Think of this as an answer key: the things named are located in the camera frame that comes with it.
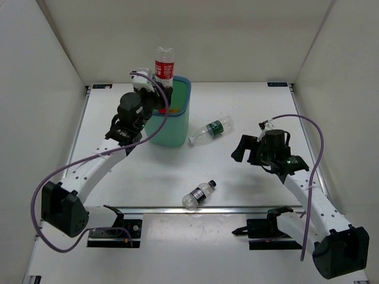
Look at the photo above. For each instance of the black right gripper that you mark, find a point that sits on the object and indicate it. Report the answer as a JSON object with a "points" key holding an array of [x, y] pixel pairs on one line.
{"points": [[249, 142]]}

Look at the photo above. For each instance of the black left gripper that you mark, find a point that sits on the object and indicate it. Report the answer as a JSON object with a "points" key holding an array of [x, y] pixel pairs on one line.
{"points": [[157, 99]]}

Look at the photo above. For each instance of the orange juice bottle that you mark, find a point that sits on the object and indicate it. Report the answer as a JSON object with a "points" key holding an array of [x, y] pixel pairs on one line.
{"points": [[173, 111]]}

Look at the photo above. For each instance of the red label water bottle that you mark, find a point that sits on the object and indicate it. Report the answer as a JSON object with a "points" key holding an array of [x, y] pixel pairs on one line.
{"points": [[164, 66]]}

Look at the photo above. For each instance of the green label clear bottle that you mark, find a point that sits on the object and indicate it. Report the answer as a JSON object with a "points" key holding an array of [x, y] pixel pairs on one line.
{"points": [[212, 131]]}

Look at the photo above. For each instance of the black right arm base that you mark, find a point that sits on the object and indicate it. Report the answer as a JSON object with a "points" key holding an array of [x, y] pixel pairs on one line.
{"points": [[263, 234]]}

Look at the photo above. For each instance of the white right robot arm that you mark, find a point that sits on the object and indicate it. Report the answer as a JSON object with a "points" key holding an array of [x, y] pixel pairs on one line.
{"points": [[336, 246]]}

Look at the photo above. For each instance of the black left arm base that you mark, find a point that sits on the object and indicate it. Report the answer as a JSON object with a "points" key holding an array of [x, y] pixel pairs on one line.
{"points": [[111, 228]]}

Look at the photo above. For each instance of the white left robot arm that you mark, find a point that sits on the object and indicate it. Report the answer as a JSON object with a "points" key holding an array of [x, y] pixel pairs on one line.
{"points": [[62, 203]]}

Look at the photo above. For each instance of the green plastic bin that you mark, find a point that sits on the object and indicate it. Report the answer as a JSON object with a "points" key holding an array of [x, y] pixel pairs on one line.
{"points": [[174, 131]]}

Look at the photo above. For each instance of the right corner label sticker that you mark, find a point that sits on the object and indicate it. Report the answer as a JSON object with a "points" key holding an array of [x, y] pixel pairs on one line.
{"points": [[277, 84]]}

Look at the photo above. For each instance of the corner label sticker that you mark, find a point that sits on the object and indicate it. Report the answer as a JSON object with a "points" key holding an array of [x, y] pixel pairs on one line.
{"points": [[102, 86], [277, 84]]}

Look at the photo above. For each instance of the left corner label sticker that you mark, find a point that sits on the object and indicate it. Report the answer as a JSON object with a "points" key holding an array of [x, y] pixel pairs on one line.
{"points": [[102, 86]]}

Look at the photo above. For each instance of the black label small bottle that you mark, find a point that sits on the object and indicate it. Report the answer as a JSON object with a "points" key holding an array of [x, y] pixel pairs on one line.
{"points": [[192, 200]]}

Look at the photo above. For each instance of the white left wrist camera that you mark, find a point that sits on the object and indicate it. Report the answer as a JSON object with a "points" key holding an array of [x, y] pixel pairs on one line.
{"points": [[139, 79]]}

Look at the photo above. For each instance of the aluminium table edge rail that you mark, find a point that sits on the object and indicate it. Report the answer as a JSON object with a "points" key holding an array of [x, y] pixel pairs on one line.
{"points": [[197, 211]]}

